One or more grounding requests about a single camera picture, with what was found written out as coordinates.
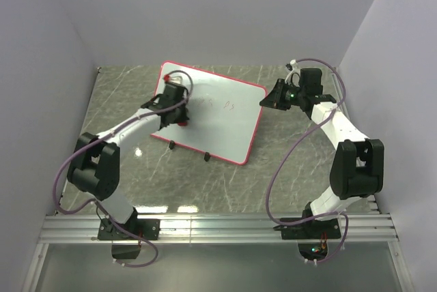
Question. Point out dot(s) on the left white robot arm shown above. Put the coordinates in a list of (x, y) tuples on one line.
[(95, 164)]

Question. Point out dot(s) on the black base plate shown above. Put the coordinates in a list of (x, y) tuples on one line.
[(315, 229), (146, 228)]

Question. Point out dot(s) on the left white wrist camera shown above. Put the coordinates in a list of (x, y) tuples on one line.
[(174, 78)]

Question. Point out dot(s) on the aluminium front rail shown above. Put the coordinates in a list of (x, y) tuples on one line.
[(208, 229)]

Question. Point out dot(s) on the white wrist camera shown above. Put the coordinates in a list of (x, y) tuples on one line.
[(174, 78), (293, 69)]

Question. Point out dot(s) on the right black board clip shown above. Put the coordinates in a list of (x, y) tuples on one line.
[(207, 156)]

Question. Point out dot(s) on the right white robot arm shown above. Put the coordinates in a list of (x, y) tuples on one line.
[(357, 170)]

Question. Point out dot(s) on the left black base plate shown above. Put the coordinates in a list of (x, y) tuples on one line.
[(146, 228)]

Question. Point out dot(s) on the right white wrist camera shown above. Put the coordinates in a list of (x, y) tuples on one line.
[(293, 69)]

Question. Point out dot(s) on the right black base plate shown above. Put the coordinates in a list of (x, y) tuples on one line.
[(315, 229)]

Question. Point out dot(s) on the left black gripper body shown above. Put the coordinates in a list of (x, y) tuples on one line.
[(182, 114)]

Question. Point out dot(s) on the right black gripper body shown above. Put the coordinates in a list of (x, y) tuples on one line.
[(292, 95)]

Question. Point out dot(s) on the red framed whiteboard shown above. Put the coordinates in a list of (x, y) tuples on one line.
[(223, 114)]

